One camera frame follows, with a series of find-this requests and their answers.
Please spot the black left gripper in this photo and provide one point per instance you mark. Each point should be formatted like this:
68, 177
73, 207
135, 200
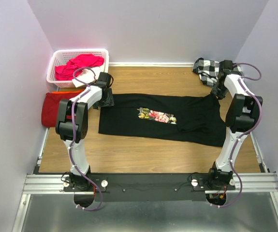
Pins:
107, 99

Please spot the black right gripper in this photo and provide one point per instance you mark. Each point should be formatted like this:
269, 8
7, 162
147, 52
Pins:
217, 90

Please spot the black floral print t-shirt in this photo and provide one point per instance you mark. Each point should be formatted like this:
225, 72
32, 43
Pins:
186, 119

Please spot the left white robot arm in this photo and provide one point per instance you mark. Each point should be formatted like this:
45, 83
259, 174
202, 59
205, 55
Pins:
72, 127

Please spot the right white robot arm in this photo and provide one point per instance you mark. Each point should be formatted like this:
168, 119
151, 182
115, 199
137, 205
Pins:
243, 116

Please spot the black white checkered shirt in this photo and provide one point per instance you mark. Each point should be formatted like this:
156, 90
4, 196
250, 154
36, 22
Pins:
210, 71

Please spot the white garment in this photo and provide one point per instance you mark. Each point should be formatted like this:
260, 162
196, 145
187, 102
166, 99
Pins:
86, 76

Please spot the folded orange garment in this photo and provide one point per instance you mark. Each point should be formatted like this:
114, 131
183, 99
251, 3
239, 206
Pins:
67, 92

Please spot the pink red garment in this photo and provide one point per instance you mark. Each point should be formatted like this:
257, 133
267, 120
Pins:
65, 72

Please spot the folded dark red t-shirt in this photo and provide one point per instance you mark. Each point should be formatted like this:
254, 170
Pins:
50, 108

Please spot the white plastic laundry basket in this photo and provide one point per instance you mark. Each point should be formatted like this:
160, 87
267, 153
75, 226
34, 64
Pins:
61, 57

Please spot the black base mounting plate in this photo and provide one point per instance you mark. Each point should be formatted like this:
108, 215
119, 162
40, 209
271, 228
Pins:
136, 187

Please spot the white wall trim strip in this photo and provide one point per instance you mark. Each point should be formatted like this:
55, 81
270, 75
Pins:
151, 64

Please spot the aluminium frame rail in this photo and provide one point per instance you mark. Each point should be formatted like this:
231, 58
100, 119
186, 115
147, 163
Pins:
45, 207

